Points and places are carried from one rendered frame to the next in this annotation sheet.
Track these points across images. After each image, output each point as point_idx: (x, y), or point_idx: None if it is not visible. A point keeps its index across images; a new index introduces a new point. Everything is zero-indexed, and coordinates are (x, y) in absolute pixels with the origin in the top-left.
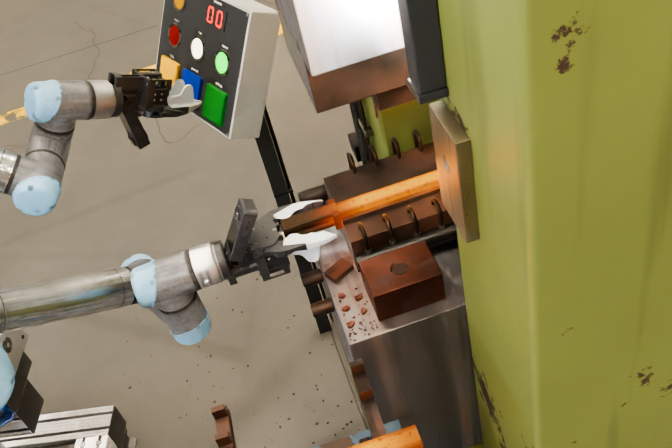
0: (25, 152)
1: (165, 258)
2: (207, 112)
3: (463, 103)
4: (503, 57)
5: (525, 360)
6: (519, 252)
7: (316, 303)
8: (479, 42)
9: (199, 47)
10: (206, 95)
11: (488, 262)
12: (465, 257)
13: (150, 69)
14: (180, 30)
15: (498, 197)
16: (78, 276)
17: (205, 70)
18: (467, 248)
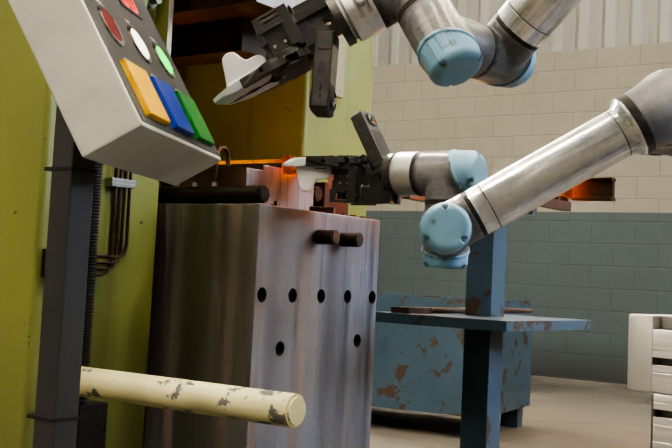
0: (482, 27)
1: (440, 151)
2: (201, 130)
3: None
4: None
5: (364, 154)
6: (368, 65)
7: (353, 232)
8: None
9: (142, 41)
10: (187, 106)
11: (340, 111)
12: (313, 144)
13: (259, 18)
14: (111, 16)
15: (356, 43)
16: (519, 160)
17: (160, 74)
18: (318, 129)
